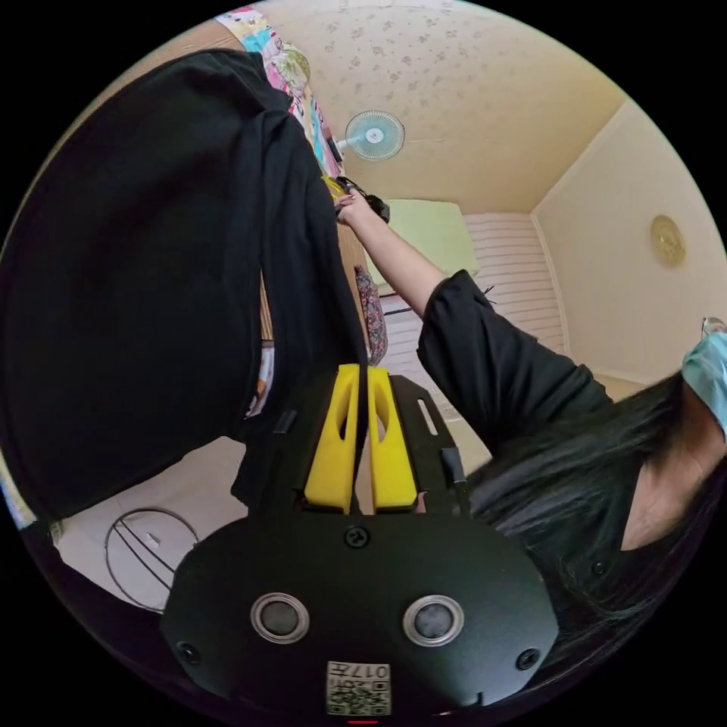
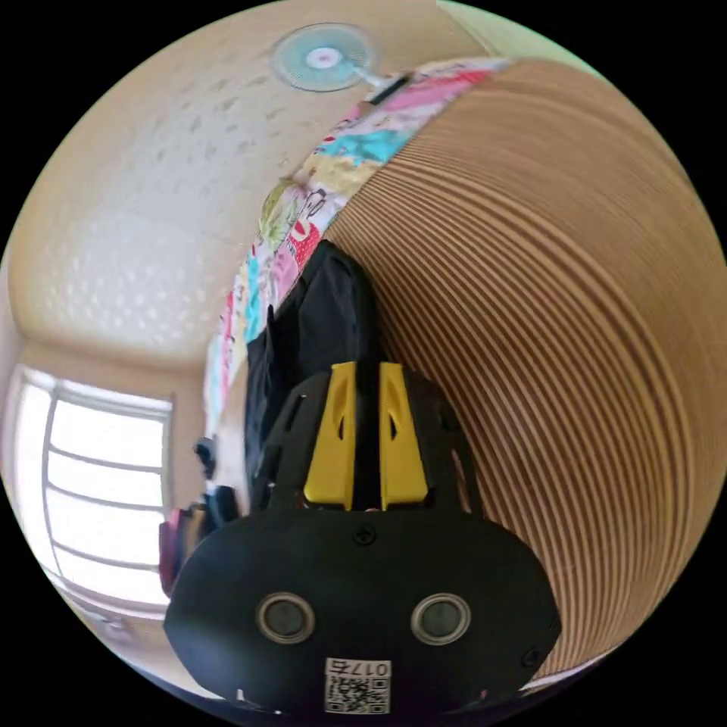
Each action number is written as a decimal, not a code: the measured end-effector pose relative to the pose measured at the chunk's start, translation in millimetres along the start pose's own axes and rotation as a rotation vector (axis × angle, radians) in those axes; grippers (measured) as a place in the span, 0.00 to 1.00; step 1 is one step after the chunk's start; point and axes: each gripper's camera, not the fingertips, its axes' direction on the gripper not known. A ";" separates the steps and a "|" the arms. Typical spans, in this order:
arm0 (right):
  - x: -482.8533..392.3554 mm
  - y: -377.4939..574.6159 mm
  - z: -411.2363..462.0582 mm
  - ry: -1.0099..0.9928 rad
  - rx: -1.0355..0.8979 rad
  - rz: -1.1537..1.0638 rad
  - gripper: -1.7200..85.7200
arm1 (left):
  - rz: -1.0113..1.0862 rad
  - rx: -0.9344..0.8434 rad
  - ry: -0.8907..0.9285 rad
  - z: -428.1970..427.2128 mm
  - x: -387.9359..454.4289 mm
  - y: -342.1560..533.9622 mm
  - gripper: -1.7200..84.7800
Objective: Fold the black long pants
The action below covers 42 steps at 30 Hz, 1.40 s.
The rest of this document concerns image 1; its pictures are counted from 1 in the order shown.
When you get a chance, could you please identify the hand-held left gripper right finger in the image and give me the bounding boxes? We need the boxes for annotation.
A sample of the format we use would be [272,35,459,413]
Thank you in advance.
[367,367,419,513]

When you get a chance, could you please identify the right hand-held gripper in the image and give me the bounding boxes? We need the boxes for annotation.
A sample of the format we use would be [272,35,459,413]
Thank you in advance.
[320,174,392,224]

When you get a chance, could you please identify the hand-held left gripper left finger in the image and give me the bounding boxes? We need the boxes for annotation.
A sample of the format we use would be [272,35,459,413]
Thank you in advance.
[304,364,362,516]

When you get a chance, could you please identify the black long pants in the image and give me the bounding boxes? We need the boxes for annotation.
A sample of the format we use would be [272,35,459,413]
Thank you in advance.
[0,48,371,526]

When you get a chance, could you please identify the person's right forearm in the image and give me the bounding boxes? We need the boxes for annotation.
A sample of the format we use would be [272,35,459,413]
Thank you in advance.
[347,213,451,320]

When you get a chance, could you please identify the person's right hand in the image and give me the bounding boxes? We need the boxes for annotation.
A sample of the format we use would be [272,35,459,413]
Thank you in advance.
[335,189,375,229]

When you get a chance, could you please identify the pale green foam mattress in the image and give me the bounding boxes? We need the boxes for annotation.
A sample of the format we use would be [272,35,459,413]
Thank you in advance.
[363,198,479,298]

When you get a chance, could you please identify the pile of clothes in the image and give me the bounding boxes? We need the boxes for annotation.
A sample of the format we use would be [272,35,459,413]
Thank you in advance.
[354,264,389,366]

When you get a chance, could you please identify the person's body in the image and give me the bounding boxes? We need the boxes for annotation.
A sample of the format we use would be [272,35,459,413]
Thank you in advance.
[416,269,727,682]

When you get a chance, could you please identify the white wall fan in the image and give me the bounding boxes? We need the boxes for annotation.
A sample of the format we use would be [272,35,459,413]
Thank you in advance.
[333,108,407,164]

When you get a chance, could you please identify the round metal wire ring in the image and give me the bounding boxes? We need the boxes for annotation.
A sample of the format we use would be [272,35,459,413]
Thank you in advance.
[104,507,201,613]

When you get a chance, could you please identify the round gold wall clock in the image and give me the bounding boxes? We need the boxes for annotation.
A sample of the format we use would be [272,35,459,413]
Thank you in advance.
[649,214,687,269]

